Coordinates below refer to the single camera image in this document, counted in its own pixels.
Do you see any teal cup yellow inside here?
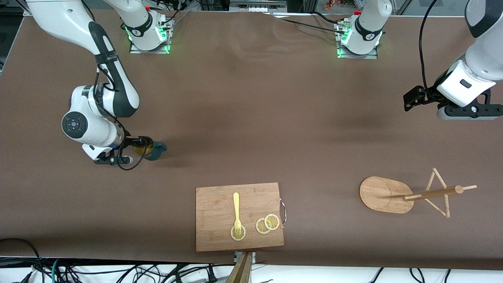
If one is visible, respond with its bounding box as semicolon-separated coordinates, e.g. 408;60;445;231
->
133;136;168;161

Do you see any wooden cup rack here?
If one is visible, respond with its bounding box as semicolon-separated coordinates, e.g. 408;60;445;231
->
359;168;478;219

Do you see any bamboo cutting board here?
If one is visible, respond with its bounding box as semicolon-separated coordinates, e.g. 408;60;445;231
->
196;182;287;252

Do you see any yellow plastic fork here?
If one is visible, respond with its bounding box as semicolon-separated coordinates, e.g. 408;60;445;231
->
233;192;242;237

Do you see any grey power strip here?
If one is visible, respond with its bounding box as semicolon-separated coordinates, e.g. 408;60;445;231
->
230;0;287;13

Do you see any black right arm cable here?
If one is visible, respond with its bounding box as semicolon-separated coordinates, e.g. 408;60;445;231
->
94;63;149;171

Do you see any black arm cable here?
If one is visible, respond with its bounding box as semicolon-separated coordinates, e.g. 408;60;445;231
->
94;63;149;171
419;0;439;93

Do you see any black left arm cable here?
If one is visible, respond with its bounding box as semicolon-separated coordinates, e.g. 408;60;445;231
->
419;0;439;93

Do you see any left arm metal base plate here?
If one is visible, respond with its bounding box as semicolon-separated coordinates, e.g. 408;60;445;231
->
337;22;378;59

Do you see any teal cable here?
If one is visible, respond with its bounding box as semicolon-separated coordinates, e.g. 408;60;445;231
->
51;258;63;283

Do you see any wooden camera post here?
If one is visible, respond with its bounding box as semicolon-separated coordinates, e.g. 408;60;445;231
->
226;252;253;283

